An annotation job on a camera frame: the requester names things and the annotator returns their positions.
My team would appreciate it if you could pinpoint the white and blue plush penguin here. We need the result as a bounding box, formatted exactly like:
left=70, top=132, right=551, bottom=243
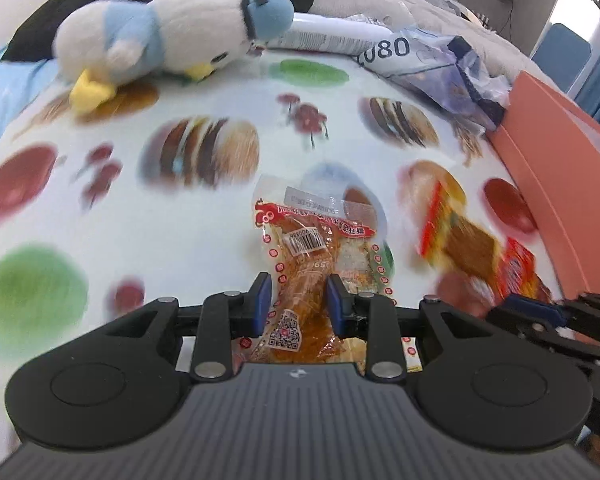
left=52, top=0, right=296, bottom=113

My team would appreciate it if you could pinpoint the fruit-print plastic mat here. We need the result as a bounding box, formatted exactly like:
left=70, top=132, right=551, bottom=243
left=0, top=47, right=566, bottom=401

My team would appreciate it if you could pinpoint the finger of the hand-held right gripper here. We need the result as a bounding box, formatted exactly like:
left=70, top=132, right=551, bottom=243
left=485, top=291, right=600, bottom=361

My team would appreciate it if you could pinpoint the orange cardboard box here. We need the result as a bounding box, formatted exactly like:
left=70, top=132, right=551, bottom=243
left=485, top=71, right=600, bottom=301

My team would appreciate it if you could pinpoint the yellow-edged brown snack packet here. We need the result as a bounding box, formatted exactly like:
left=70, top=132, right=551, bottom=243
left=417, top=160, right=503, bottom=286

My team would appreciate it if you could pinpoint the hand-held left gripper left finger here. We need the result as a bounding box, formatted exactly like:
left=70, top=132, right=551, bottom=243
left=102, top=272, right=273, bottom=382

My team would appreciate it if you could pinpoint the grey duvet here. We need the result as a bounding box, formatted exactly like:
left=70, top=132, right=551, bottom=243
left=310, top=0, right=541, bottom=96

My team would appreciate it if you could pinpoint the crumpled clear plastic bag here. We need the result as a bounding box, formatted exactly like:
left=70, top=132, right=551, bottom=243
left=352, top=0, right=511, bottom=133

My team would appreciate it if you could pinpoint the clear chicken leg snack packet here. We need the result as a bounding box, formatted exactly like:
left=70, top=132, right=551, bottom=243
left=232, top=175, right=423, bottom=376

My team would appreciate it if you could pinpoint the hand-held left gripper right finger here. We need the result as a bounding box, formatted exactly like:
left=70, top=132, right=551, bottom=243
left=327, top=274, right=501, bottom=382

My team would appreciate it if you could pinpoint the blue chair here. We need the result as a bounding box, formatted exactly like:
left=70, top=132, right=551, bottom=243
left=530, top=22, right=593, bottom=96

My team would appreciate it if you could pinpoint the light blue bed sheet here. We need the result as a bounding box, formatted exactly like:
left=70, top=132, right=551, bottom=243
left=0, top=45, right=63, bottom=171

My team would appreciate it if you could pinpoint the white cylindrical tube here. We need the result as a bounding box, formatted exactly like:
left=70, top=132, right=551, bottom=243
left=272, top=12, right=406, bottom=56

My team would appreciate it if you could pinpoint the bright red snack packet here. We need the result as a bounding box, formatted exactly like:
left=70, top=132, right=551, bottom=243
left=497, top=237, right=553, bottom=303

